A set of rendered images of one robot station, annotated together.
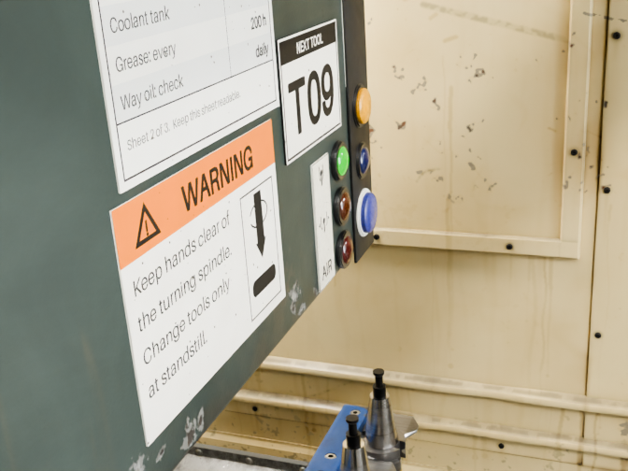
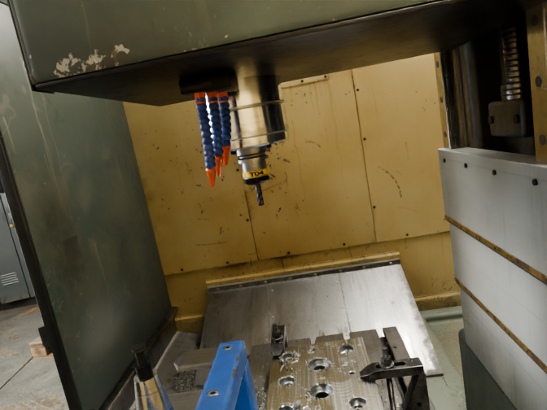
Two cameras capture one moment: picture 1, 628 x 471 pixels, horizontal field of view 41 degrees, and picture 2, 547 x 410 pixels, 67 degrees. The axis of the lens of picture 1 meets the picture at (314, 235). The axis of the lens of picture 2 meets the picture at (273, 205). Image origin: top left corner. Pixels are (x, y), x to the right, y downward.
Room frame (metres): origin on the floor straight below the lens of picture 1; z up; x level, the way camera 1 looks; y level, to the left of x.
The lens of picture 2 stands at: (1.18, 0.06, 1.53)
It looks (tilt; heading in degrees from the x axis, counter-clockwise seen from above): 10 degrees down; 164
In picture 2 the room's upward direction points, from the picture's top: 10 degrees counter-clockwise
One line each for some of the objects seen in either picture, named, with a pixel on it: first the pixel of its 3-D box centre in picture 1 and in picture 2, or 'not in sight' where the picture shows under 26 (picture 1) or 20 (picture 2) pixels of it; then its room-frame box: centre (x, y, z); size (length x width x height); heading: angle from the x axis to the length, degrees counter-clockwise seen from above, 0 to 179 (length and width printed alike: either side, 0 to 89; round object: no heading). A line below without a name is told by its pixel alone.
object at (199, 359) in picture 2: not in sight; (197, 359); (0.57, 0.07, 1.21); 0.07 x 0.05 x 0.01; 68
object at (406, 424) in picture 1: (392, 425); not in sight; (0.98, -0.09, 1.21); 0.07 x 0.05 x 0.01; 68
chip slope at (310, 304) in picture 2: not in sight; (307, 334); (-0.23, 0.50, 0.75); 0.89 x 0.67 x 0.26; 68
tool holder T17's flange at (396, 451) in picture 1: (381, 448); not in sight; (0.93, -0.07, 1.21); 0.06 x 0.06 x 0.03
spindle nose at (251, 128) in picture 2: not in sight; (244, 115); (0.39, 0.26, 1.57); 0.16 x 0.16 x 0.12
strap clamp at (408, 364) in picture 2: not in sight; (392, 379); (0.47, 0.45, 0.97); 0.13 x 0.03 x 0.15; 68
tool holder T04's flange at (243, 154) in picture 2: not in sight; (251, 154); (0.39, 0.26, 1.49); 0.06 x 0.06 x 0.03
